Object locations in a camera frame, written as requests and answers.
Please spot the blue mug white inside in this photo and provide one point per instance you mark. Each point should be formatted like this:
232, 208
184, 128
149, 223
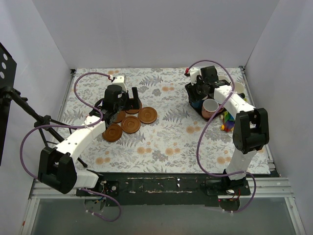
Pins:
197, 105

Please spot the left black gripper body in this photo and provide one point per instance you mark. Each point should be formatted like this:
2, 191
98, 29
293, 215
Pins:
127, 101

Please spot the floral table mat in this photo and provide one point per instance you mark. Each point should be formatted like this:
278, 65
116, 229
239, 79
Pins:
179, 141

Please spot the black tripod stand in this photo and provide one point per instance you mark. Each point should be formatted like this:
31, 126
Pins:
27, 107

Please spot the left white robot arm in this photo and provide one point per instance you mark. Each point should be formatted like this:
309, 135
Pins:
57, 165

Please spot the aluminium frame rail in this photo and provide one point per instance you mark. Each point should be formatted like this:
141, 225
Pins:
265, 188

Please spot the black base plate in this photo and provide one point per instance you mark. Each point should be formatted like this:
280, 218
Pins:
134, 189

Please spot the black perforated panel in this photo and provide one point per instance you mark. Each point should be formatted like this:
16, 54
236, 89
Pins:
7, 77

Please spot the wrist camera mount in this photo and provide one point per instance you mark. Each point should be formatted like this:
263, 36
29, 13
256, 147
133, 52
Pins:
192, 73
120, 81

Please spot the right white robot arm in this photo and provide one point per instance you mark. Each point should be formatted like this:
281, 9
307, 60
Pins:
250, 131

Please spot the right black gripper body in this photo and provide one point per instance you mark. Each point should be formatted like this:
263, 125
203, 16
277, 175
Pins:
193, 92

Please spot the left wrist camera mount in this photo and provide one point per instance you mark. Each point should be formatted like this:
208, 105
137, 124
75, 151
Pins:
120, 81

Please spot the dark wooden coaster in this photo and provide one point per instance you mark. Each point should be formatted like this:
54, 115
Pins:
113, 133

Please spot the black mug white inside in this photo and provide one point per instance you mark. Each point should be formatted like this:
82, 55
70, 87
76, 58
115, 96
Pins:
239, 89

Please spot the colourful toy pile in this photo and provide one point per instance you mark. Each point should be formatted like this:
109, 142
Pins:
228, 122

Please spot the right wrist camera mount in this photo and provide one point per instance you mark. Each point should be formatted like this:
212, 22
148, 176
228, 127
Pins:
192, 73

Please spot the green mug back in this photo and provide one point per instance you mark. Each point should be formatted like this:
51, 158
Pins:
222, 77

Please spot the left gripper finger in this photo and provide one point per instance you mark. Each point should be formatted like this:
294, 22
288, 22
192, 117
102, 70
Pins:
132, 104
135, 92

